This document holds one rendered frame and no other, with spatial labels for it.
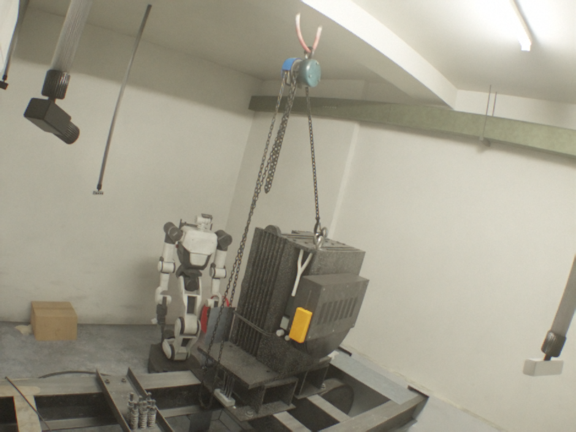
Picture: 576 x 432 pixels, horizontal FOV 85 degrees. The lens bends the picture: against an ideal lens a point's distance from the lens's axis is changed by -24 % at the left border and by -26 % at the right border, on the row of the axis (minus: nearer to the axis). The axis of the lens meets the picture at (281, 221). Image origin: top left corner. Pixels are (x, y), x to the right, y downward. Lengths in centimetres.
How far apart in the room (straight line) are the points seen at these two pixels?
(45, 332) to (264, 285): 231
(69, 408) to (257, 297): 126
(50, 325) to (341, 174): 293
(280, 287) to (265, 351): 39
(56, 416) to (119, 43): 308
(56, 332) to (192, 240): 168
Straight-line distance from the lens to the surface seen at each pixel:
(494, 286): 270
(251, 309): 228
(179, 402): 250
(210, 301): 323
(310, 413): 252
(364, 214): 324
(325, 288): 188
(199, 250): 300
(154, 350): 363
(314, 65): 190
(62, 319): 378
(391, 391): 290
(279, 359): 218
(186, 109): 405
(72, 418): 231
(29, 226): 379
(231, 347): 236
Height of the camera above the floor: 194
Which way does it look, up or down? 7 degrees down
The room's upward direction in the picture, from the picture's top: 14 degrees clockwise
